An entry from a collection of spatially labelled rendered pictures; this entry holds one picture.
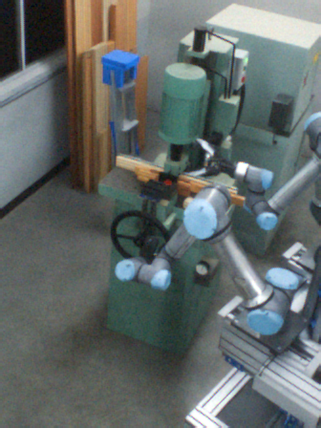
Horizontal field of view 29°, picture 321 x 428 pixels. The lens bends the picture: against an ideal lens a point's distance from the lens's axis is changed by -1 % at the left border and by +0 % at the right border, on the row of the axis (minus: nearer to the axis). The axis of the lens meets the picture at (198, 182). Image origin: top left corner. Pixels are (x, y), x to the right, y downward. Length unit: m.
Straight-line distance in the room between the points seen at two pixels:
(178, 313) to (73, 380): 0.60
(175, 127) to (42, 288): 1.42
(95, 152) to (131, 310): 1.39
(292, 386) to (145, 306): 1.10
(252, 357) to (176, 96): 1.09
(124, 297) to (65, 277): 0.60
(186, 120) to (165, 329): 1.13
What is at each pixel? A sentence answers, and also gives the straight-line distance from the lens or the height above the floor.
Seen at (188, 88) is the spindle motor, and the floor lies 1.43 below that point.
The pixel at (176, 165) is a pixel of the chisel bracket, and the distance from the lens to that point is 2.77.
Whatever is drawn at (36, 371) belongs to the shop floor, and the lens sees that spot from 3.23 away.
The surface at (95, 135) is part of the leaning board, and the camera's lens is 4.18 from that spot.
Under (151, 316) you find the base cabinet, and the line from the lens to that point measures 3.20.
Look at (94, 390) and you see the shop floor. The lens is 3.15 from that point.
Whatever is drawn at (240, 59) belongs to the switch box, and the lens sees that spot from 2.82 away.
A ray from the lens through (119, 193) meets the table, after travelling 2.83.
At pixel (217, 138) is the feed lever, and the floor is 1.14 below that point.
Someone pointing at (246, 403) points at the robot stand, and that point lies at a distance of 2.91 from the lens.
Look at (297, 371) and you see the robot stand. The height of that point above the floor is 0.74.
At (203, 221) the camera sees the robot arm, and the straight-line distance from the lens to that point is 1.97.
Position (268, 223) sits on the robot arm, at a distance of 2.42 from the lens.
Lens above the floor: 2.47
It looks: 33 degrees down
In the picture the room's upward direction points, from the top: 8 degrees clockwise
